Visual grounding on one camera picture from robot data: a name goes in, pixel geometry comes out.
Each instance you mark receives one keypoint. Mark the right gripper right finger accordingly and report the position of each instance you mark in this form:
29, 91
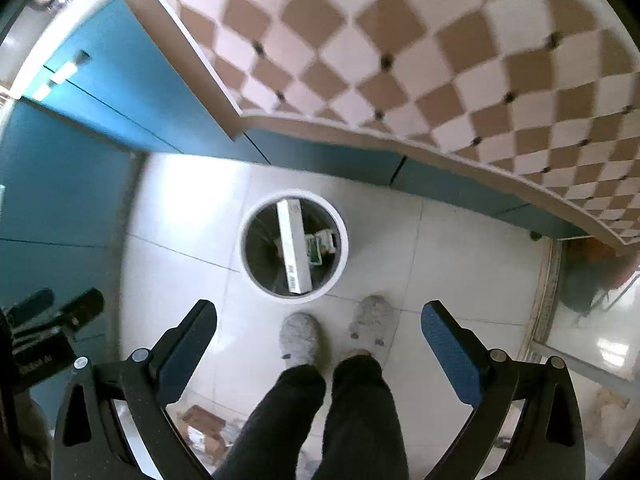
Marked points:
547, 442

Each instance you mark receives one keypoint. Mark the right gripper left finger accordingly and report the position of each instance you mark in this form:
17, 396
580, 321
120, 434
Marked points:
89, 442

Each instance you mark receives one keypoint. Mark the white round trash bin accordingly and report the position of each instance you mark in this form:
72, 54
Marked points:
260, 251

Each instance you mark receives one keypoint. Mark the blue kitchen cabinet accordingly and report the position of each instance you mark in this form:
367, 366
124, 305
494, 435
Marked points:
107, 205

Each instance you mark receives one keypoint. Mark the brown cardboard box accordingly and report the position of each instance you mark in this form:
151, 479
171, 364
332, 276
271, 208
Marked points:
202, 431

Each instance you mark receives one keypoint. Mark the left black trouser leg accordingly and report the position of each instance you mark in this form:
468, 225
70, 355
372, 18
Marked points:
269, 443

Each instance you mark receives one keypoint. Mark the black trouser leg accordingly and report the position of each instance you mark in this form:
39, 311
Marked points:
362, 438
269, 443

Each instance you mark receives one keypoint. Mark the right black trouser leg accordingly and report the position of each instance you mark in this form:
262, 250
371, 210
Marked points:
362, 438

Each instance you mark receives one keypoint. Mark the right grey slipper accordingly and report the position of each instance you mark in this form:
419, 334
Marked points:
373, 328

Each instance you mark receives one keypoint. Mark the grey slipper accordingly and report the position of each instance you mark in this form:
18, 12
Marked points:
373, 328
300, 340

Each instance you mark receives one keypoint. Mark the left grey slipper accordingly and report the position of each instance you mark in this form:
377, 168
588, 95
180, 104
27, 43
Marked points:
300, 340

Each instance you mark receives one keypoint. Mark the long white box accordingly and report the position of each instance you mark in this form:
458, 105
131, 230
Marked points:
294, 250

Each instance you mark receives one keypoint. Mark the green white packet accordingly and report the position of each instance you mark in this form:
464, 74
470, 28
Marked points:
320, 244

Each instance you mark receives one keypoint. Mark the checkered table mat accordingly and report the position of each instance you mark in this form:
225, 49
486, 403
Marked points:
538, 98

